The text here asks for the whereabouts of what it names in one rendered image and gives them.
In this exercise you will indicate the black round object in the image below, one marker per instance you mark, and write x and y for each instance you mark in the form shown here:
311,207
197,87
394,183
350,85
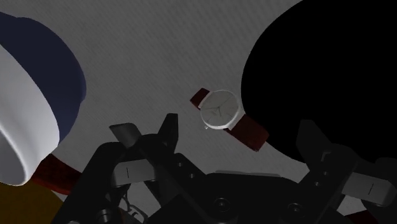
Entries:
325,62

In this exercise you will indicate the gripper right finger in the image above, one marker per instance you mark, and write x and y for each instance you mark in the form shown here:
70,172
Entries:
328,167

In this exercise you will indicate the yellow round object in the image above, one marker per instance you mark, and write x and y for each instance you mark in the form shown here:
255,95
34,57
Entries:
24,204

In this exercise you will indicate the red textured flat object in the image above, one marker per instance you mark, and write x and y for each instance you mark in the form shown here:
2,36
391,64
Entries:
55,173

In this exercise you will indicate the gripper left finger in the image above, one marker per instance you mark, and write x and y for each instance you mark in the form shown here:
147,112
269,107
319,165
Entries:
102,173

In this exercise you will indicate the white and navy cup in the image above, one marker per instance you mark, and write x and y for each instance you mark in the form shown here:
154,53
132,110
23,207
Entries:
31,124

